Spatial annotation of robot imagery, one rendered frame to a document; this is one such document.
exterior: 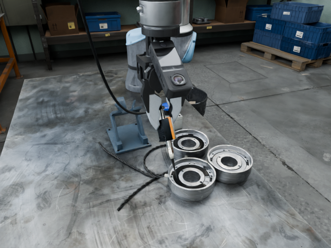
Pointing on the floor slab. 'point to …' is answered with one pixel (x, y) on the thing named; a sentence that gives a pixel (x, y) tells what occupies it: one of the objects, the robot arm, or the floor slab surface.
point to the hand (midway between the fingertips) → (164, 124)
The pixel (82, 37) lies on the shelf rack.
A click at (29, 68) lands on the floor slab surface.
